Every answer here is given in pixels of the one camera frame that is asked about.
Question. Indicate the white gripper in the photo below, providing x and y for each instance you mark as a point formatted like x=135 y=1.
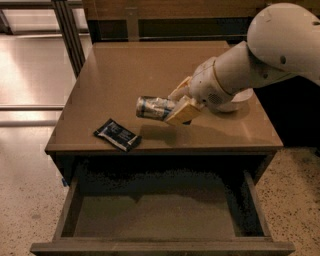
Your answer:
x=207 y=86

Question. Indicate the silver blue redbull can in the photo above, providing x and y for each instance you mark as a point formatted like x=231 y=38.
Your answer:
x=155 y=108

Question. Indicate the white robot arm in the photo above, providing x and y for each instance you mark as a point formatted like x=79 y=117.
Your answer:
x=283 y=41

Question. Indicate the open top drawer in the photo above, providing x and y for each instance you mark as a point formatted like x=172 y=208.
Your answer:
x=162 y=211

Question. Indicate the white ceramic bowl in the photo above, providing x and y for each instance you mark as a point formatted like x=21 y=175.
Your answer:
x=238 y=101

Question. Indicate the black snack packet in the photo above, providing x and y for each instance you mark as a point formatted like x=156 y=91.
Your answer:
x=118 y=136

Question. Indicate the brown wooden cabinet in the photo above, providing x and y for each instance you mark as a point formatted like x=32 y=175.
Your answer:
x=115 y=75

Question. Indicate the wooden back rail shelf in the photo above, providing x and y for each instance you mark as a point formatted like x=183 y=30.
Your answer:
x=169 y=20

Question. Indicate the metal frame post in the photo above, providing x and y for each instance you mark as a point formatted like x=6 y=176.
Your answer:
x=70 y=34

